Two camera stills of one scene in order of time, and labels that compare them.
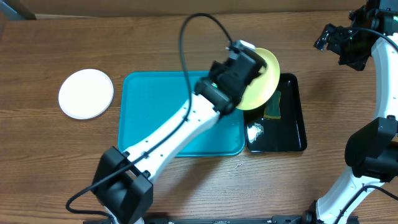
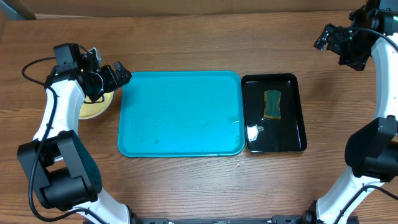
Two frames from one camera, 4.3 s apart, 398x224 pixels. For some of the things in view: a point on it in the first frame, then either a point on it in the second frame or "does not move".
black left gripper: [214, 71] to [114, 83]
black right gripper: [359, 63] does not move
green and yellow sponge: [272, 109] does not move
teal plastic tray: [147, 99] does not move
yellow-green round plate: [259, 93] to [91, 110]
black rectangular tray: [287, 134] does not move
